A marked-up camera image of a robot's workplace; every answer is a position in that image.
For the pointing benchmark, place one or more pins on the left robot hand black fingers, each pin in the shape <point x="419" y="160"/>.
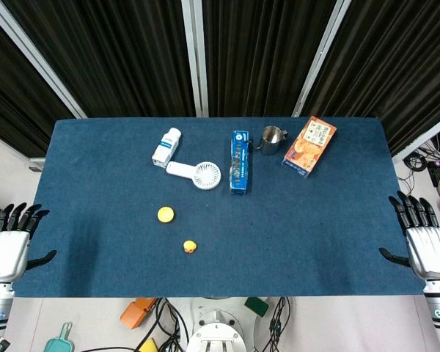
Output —
<point x="5" y="253"/>

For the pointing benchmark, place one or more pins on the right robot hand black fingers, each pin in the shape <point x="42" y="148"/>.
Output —
<point x="429" y="253"/>

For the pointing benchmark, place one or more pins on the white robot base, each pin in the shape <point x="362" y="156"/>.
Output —
<point x="216" y="335"/>

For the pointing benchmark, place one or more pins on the yellow round plastic toy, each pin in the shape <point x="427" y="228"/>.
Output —
<point x="166" y="214"/>

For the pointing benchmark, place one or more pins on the small yellow toy duck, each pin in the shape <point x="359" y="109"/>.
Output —
<point x="189" y="246"/>

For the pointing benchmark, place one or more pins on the teal dustpan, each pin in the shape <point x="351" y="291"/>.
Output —
<point x="58" y="344"/>

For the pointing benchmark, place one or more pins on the orange plastic box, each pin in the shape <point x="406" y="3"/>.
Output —
<point x="135" y="313"/>

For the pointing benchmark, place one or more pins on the black curtain panel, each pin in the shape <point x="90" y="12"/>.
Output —
<point x="260" y="55"/>
<point x="113" y="55"/>
<point x="396" y="55"/>
<point x="14" y="102"/>

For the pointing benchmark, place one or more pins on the blue table cloth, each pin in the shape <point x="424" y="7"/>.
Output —
<point x="278" y="238"/>

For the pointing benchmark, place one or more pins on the orange snack box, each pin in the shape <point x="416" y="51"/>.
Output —
<point x="308" y="150"/>

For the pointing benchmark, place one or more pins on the yellow sponge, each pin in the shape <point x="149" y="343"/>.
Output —
<point x="149" y="345"/>

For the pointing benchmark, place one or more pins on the green sponge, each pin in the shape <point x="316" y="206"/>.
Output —
<point x="257" y="306"/>

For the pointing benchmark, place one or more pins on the stainless steel cup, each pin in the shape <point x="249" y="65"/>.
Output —
<point x="271" y="143"/>

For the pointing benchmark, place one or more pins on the white bottle blue label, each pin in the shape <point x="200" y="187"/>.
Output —
<point x="165" y="146"/>

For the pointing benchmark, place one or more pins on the long blue cookie box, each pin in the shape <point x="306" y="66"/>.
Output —
<point x="240" y="165"/>

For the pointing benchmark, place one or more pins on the white handheld fan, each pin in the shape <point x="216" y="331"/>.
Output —
<point x="205" y="176"/>

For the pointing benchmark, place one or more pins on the silver metal frame post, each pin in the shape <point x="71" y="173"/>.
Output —
<point x="196" y="58"/>
<point x="320" y="58"/>
<point x="425" y="137"/>
<point x="40" y="58"/>

